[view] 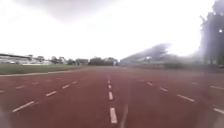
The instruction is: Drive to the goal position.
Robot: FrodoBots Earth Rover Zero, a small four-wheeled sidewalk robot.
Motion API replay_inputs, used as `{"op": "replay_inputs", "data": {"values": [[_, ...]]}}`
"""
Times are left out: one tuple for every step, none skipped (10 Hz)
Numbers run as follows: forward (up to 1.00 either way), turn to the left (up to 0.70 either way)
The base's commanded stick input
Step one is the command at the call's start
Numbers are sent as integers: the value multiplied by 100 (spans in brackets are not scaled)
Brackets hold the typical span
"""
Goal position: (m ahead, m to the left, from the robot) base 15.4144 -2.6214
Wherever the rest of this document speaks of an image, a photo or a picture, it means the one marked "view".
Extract grandstand building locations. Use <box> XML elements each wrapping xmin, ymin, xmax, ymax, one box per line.
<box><xmin>0</xmin><ymin>53</ymin><xmax>54</xmax><ymax>66</ymax></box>

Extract tall dark trees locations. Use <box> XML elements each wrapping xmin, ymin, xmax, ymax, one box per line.
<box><xmin>199</xmin><ymin>0</ymin><xmax>224</xmax><ymax>66</ymax></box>

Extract green grass field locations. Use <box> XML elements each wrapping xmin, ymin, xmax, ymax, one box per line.
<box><xmin>0</xmin><ymin>63</ymin><xmax>88</xmax><ymax>76</ymax></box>

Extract red running track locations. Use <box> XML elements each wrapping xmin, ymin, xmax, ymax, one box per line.
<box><xmin>0</xmin><ymin>66</ymin><xmax>224</xmax><ymax>128</ymax></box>

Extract row of trees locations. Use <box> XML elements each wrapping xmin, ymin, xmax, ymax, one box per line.
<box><xmin>36</xmin><ymin>55</ymin><xmax>91</xmax><ymax>66</ymax></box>

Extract tree-covered slope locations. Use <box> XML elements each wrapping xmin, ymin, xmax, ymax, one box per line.
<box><xmin>119</xmin><ymin>43</ymin><xmax>204</xmax><ymax>68</ymax></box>

